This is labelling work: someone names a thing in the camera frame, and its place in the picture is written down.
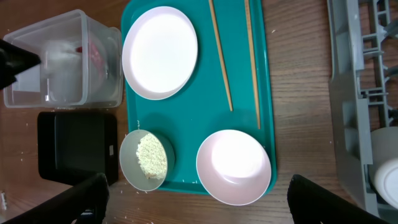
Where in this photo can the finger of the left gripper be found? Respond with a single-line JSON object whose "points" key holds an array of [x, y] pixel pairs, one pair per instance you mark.
{"points": [[15, 60]]}

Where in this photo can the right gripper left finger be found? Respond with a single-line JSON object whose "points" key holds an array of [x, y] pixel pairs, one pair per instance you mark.
{"points": [[85, 202]]}

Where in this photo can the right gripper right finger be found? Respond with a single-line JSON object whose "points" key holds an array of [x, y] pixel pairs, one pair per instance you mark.
{"points": [[310, 203]]}

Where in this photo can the white tissue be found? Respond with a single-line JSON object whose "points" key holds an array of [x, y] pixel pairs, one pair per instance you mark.
{"points": [[62, 62]]}

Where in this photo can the grey bowl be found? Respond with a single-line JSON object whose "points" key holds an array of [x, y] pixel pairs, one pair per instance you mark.
{"points": [[129, 161]]}

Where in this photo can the red snack wrapper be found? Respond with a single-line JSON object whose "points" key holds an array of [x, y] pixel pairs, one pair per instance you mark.
{"points": [[97, 62]]}

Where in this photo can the white round plate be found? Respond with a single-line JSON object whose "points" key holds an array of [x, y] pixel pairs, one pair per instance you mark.
{"points": [[159, 53]]}

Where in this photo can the wooden chopstick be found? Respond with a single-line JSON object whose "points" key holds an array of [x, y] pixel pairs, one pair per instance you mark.
{"points": [[220, 54], [253, 61]]}

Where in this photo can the grey dishwasher rack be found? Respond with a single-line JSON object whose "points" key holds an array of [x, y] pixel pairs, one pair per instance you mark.
{"points": [[363, 95]]}

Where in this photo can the black tray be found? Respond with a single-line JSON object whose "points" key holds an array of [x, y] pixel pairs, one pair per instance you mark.
{"points": [[73, 146]]}

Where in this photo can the clear plastic bin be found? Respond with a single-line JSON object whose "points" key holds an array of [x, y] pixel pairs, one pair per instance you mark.
{"points": [[30, 89]]}

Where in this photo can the teal serving tray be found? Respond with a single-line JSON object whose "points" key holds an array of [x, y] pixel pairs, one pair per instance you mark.
{"points": [[201, 107]]}

